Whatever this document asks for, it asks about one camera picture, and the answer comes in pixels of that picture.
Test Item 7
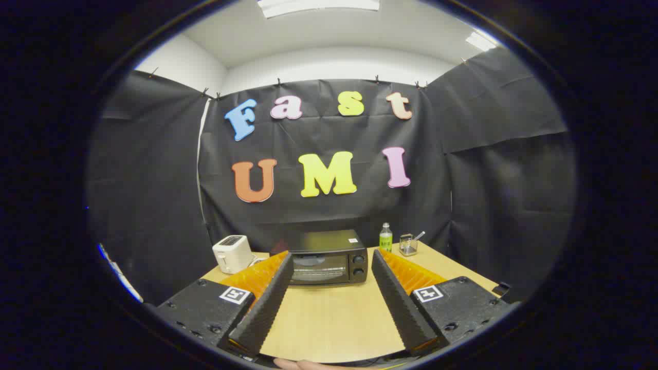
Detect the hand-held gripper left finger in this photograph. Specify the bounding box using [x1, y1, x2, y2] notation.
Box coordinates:
[154, 250, 295, 358]

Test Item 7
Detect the black toaster oven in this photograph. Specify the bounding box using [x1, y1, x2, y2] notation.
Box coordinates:
[271, 230, 369, 286]

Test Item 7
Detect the black backdrop cloth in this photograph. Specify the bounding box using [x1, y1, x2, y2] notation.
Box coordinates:
[86, 46, 576, 306]

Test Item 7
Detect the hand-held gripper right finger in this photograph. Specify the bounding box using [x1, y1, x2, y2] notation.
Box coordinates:
[371, 249, 510, 357]

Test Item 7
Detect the white bread toaster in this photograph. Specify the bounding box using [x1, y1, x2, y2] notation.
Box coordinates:
[212, 235, 253, 274]

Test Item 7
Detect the ceiling light panel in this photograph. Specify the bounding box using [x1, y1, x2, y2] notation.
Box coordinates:
[257, 0, 381, 19]
[465, 31, 497, 52]

